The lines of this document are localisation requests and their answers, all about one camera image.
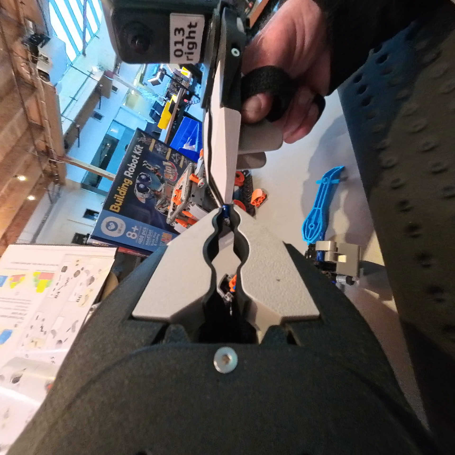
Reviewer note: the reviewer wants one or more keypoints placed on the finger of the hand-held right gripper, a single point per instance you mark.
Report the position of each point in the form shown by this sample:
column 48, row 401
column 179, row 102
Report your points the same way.
column 206, row 149
column 225, row 149

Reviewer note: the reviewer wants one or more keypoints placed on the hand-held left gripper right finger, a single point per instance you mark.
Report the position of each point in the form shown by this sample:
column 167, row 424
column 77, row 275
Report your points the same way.
column 284, row 291

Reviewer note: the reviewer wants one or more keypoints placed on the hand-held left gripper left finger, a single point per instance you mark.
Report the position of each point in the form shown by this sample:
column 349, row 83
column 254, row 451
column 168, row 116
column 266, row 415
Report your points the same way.
column 170, row 280

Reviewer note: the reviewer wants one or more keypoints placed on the blue plastic bin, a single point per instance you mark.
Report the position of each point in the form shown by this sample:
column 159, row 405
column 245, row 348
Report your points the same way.
column 185, row 138

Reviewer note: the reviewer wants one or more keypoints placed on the black wheel brick assembly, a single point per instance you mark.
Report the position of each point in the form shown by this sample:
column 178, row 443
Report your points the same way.
column 321, row 265

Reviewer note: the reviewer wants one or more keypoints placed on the person's right forearm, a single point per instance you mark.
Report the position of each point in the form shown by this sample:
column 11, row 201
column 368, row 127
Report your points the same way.
column 355, row 35

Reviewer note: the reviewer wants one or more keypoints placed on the person's right hand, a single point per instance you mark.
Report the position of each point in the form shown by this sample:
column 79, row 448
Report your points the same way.
column 291, row 39

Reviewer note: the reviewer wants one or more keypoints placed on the yellow plastic bin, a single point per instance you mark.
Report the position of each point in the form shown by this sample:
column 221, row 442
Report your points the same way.
column 165, row 117

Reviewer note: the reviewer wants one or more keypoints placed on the grey orange brick assembly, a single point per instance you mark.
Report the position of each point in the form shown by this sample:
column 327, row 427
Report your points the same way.
column 231, row 282

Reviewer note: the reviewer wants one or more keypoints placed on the grey orange tracked toy robot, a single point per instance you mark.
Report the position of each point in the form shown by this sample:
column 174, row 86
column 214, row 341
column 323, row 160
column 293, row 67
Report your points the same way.
column 185, row 199

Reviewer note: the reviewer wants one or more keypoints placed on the orange curved beam brick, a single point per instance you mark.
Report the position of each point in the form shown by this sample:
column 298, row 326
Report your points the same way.
column 259, row 198

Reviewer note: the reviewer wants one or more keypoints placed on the blue brick separator tool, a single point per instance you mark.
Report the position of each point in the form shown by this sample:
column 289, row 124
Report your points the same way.
column 316, row 220

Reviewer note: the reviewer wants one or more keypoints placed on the blue robot kit box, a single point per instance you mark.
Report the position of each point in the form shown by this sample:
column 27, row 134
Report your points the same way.
column 124, row 199

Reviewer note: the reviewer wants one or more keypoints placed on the white instruction booklet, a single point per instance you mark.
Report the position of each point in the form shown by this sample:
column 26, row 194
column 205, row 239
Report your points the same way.
column 53, row 284

